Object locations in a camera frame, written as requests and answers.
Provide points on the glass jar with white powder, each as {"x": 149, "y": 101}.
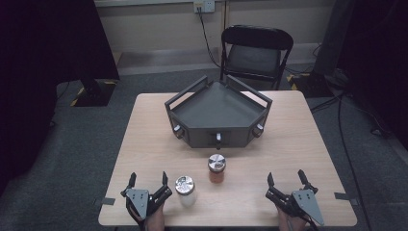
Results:
{"x": 185, "y": 189}

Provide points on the dark curtain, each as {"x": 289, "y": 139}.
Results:
{"x": 378, "y": 64}
{"x": 48, "y": 64}

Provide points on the grey upright panel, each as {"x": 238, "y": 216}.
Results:
{"x": 332, "y": 35}

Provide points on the black folding chair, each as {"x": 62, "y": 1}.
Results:
{"x": 256, "y": 54}

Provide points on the person's right hand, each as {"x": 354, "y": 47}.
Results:
{"x": 290, "y": 223}

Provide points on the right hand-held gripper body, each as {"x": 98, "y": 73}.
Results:
{"x": 303, "y": 202}

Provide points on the black stand base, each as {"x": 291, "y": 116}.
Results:
{"x": 96, "y": 93}
{"x": 309, "y": 85}

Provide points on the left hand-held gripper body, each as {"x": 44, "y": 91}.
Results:
{"x": 141, "y": 199}

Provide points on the glass jar with orange powder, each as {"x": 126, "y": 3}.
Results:
{"x": 216, "y": 166}

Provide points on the dark grey corner rack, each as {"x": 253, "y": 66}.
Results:
{"x": 218, "y": 109}

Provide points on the person's left hand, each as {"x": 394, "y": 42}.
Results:
{"x": 155, "y": 219}

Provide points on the grey tape strip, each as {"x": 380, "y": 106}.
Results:
{"x": 344, "y": 196}
{"x": 108, "y": 201}

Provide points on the white wall socket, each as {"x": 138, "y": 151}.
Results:
{"x": 204, "y": 5}

